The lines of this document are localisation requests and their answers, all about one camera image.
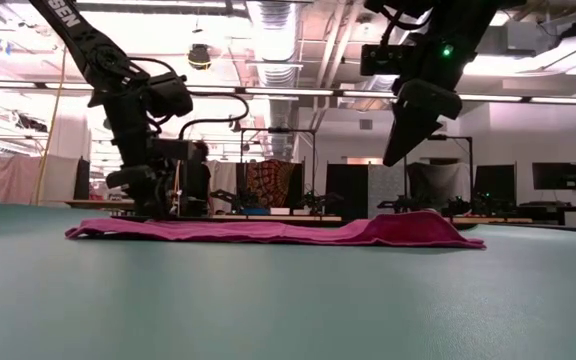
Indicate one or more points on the blue box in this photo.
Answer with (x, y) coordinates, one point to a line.
(255, 211)

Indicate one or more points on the long ceiling light rail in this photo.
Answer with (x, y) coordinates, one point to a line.
(288, 92)

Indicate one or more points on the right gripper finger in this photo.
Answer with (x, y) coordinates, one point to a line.
(410, 135)

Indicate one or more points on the black background robot arm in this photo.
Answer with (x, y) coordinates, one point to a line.
(460, 206)
(318, 202)
(398, 205)
(228, 202)

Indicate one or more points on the black ceiling dome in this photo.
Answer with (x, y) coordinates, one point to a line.
(199, 57)

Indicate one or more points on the wooden background table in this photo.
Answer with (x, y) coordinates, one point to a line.
(493, 220)
(288, 218)

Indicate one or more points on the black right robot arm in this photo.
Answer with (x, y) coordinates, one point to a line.
(463, 30)

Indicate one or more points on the silver ventilation duct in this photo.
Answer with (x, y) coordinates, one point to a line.
(275, 45)

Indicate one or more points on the grey draped cloth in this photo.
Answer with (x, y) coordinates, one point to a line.
(438, 182)

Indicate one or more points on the black background rig frame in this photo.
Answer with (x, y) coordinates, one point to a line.
(278, 130)

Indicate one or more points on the magenta towel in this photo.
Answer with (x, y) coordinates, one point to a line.
(393, 230)

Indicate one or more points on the green table mat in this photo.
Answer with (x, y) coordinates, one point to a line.
(268, 310)

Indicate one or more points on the pink curtain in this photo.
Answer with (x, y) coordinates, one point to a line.
(13, 180)

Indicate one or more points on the grey wall vent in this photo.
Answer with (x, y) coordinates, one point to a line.
(365, 124)

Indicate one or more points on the person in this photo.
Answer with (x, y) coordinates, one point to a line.
(200, 185)

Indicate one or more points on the black partition panel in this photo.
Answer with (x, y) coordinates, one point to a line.
(346, 192)
(82, 180)

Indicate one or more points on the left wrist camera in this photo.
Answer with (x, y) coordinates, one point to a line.
(170, 150)

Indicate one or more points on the black background desk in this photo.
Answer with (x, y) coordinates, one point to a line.
(553, 207)

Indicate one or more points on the orange patterned tapestry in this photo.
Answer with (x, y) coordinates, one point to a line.
(268, 182)

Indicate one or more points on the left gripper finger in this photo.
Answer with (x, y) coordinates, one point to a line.
(155, 209)

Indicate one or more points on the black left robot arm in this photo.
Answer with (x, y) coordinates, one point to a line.
(93, 50)

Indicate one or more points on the black computer monitor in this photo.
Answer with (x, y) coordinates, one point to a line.
(555, 176)
(495, 182)

